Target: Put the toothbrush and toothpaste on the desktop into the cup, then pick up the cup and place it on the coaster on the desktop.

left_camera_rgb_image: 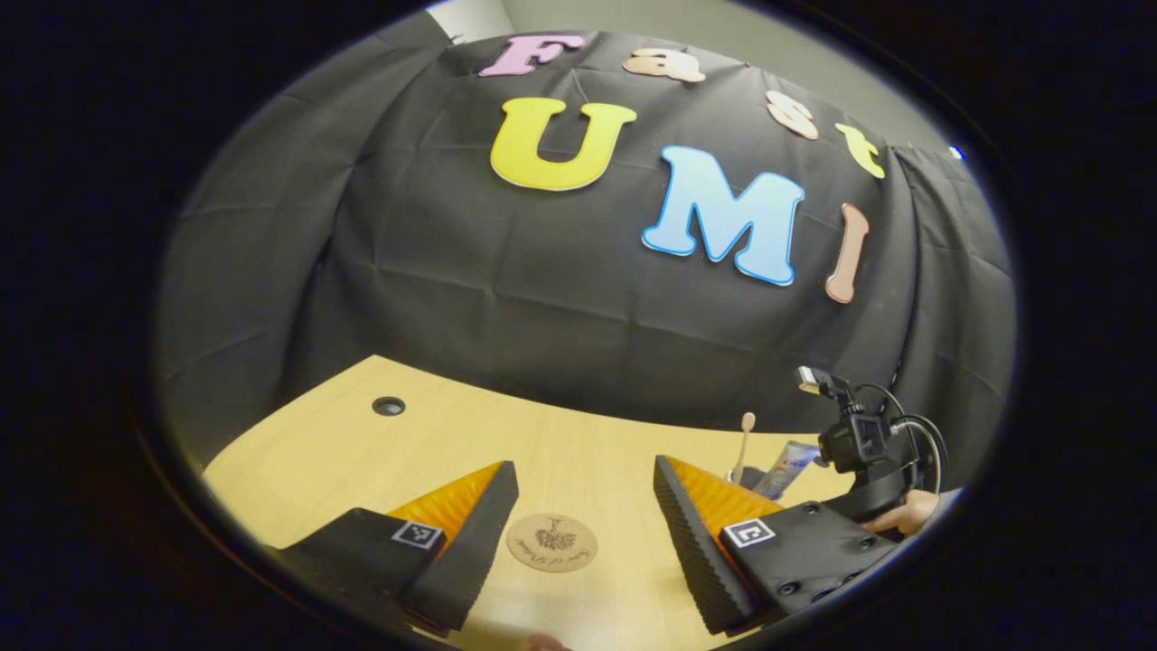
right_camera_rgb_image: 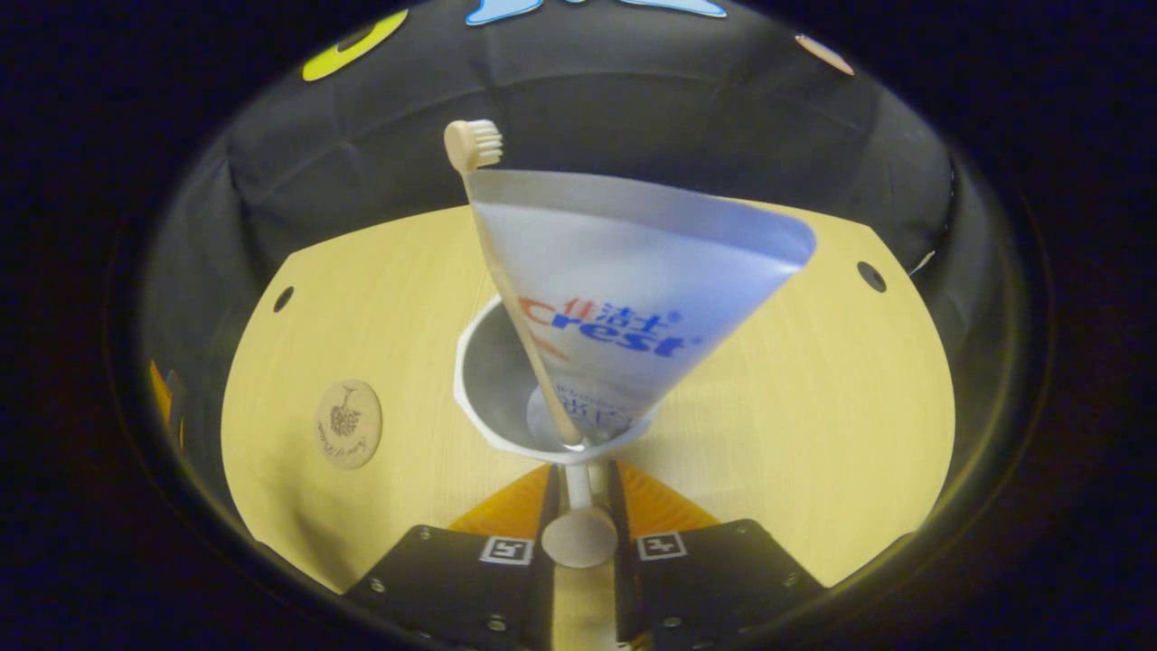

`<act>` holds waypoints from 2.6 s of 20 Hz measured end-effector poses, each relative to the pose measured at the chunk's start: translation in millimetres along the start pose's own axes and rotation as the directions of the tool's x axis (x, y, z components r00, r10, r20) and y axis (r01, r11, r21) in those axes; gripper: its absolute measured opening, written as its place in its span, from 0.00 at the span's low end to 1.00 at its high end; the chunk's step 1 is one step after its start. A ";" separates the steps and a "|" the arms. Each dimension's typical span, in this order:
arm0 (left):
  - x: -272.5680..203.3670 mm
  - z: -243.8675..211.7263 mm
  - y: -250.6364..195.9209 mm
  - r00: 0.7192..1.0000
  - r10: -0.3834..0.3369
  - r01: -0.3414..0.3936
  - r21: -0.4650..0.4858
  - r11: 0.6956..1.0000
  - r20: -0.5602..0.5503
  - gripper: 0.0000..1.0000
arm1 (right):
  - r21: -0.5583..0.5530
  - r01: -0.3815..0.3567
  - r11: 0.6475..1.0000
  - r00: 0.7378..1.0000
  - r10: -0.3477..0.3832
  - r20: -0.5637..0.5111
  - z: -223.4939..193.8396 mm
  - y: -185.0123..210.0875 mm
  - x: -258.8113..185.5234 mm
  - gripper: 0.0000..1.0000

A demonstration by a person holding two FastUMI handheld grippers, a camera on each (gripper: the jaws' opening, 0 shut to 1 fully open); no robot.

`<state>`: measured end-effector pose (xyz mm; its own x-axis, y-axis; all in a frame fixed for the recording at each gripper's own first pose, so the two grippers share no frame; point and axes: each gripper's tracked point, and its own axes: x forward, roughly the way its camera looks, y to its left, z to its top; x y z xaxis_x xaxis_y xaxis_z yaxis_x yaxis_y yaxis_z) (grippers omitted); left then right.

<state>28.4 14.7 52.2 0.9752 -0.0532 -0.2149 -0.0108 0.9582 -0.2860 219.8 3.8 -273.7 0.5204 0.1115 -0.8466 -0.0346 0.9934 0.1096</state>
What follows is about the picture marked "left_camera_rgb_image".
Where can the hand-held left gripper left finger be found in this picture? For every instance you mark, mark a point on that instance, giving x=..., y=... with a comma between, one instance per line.
x=470, y=551

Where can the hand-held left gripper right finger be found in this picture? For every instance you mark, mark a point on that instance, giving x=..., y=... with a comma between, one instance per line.
x=696, y=551

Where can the white toothpaste tube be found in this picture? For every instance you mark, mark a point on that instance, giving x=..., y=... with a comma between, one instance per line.
x=791, y=466

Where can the round wooden coaster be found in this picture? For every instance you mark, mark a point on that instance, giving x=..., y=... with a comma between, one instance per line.
x=552, y=542

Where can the white cup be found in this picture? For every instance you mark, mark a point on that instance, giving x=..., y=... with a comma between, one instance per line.
x=748, y=476

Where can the wooden toothbrush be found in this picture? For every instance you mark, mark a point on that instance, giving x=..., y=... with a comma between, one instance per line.
x=745, y=438

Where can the wooden desktop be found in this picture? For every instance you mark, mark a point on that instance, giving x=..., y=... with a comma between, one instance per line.
x=560, y=452

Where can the black backdrop cloth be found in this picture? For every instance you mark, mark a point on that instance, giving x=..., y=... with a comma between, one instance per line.
x=542, y=298

